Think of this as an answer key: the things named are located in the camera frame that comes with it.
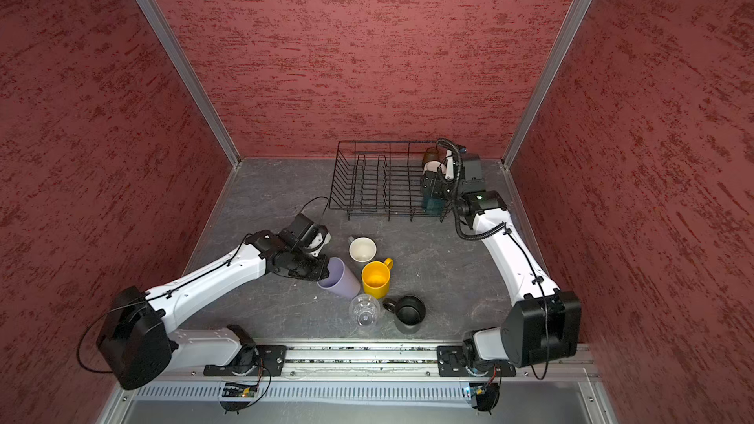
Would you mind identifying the black mug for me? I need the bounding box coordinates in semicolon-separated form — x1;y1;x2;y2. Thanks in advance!
382;296;426;335

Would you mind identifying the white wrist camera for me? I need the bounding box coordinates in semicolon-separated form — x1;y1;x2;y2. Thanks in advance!
287;213;331;256
445;149;485;196

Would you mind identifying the dark green white-inside mug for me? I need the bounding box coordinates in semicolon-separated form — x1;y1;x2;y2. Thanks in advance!
421;172;446;217

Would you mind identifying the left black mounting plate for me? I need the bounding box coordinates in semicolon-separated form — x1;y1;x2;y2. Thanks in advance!
203;345;288;378

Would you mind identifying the aluminium corner post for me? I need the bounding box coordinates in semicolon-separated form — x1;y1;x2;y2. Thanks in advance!
135;0;243;169
502;0;593;172

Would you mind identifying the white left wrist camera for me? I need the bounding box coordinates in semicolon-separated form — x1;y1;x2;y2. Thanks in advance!
287;213;331;256

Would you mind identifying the clear glass cup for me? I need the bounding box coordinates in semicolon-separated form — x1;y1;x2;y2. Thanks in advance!
349;294;383;328

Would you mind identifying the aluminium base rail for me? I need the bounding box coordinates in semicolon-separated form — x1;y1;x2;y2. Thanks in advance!
117;341;602;406

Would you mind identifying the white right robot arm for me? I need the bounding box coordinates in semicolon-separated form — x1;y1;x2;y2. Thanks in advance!
422;167;581;373

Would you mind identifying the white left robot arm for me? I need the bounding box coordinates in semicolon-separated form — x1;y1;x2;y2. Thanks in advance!
95;228;331;391

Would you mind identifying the black wire dish rack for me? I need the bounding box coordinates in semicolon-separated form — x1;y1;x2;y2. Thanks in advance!
329;141;451;220

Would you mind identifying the white mug red inside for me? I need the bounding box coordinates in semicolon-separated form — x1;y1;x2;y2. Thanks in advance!
423;160;446;176

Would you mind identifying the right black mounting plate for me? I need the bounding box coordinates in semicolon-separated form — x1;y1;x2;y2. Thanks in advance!
436;344;516;379

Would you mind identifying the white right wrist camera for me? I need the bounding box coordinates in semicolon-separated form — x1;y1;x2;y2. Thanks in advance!
445;149;485;196

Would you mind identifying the right aluminium corner post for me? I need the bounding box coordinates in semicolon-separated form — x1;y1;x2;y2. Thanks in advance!
502;0;593;172

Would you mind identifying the yellow mug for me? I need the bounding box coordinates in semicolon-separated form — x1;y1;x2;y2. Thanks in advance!
361;258;394;300

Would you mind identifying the left aluminium corner post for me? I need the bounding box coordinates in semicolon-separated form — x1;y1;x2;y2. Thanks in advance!
135;0;243;169

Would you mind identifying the brown gold textured cup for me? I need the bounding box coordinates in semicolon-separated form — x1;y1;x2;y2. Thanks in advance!
422;146;442;165

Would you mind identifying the small cream mug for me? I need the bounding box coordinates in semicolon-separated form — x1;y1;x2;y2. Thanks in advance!
348;237;377;264

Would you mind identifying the lilac plastic cup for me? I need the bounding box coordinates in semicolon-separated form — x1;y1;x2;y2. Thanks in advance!
317;257;361;300

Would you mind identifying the black mounting plate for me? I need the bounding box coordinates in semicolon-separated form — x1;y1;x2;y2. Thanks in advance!
436;344;516;379
203;345;288;378

